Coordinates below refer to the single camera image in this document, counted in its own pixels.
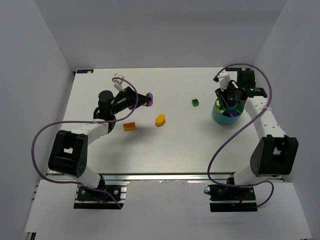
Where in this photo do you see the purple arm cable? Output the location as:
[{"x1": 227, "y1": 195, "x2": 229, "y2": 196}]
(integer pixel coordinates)
[
  {"x1": 206, "y1": 63, "x2": 275, "y2": 208},
  {"x1": 31, "y1": 76, "x2": 140, "y2": 210}
]

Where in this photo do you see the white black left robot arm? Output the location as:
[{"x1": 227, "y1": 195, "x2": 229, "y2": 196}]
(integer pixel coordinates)
[{"x1": 48, "y1": 86, "x2": 153, "y2": 189}]

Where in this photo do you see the purple curved lego brick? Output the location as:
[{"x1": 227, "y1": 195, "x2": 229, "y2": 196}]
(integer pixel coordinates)
[{"x1": 227, "y1": 111, "x2": 238, "y2": 118}]

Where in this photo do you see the blue label sticker right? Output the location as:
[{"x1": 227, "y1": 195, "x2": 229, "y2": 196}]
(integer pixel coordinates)
[{"x1": 225, "y1": 67, "x2": 243, "y2": 72}]

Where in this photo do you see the green lego with heart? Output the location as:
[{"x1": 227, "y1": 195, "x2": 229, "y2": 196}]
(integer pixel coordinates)
[{"x1": 191, "y1": 99, "x2": 199, "y2": 107}]

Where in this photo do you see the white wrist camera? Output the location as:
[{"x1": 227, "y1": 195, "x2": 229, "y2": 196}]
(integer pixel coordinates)
[
  {"x1": 213, "y1": 71, "x2": 231, "y2": 91},
  {"x1": 112, "y1": 74, "x2": 125, "y2": 92}
]

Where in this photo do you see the lime rectangular lego brick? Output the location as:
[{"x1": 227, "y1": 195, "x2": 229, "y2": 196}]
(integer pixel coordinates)
[{"x1": 215, "y1": 99, "x2": 225, "y2": 113}]

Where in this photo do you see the aluminium table edge rail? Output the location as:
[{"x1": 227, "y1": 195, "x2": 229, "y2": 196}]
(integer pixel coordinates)
[{"x1": 44, "y1": 172, "x2": 286, "y2": 185}]

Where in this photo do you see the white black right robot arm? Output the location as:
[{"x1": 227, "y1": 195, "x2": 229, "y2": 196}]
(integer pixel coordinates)
[{"x1": 213, "y1": 70, "x2": 299, "y2": 187}]

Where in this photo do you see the blue label sticker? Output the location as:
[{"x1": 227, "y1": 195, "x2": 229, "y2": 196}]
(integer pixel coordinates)
[
  {"x1": 225, "y1": 67, "x2": 243, "y2": 72},
  {"x1": 76, "y1": 69, "x2": 94, "y2": 74}
]

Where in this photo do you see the yellow long lego brick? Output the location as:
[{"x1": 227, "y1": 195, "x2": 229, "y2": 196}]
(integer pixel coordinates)
[{"x1": 123, "y1": 122, "x2": 136, "y2": 132}]

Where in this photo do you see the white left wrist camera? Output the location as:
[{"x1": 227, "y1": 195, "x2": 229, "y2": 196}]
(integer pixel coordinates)
[{"x1": 112, "y1": 74, "x2": 125, "y2": 92}]

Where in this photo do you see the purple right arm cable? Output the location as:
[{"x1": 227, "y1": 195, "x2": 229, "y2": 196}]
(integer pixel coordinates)
[{"x1": 206, "y1": 63, "x2": 275, "y2": 208}]

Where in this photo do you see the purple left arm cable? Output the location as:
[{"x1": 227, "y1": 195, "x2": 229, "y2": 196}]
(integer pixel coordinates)
[{"x1": 31, "y1": 76, "x2": 140, "y2": 210}]

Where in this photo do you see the teal round divided container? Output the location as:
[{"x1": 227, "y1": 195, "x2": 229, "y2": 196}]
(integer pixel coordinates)
[{"x1": 212, "y1": 102, "x2": 244, "y2": 125}]

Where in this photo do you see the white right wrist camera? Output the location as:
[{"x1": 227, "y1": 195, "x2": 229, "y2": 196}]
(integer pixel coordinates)
[{"x1": 213, "y1": 71, "x2": 231, "y2": 91}]

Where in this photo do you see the blue label sticker left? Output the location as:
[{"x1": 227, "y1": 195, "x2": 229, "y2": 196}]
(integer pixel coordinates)
[{"x1": 76, "y1": 69, "x2": 94, "y2": 74}]

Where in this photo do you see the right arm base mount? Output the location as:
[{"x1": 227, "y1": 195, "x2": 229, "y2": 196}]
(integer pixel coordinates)
[{"x1": 203, "y1": 184, "x2": 258, "y2": 213}]

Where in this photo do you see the lilac arched lego brick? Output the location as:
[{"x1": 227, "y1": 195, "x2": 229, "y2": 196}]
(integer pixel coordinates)
[{"x1": 146, "y1": 92, "x2": 153, "y2": 107}]

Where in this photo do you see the yellow oval lego brick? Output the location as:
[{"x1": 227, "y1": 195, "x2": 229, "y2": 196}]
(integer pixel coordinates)
[{"x1": 155, "y1": 114, "x2": 166, "y2": 127}]

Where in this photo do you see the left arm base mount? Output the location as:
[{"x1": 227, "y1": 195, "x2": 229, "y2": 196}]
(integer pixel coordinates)
[{"x1": 73, "y1": 181, "x2": 128, "y2": 210}]

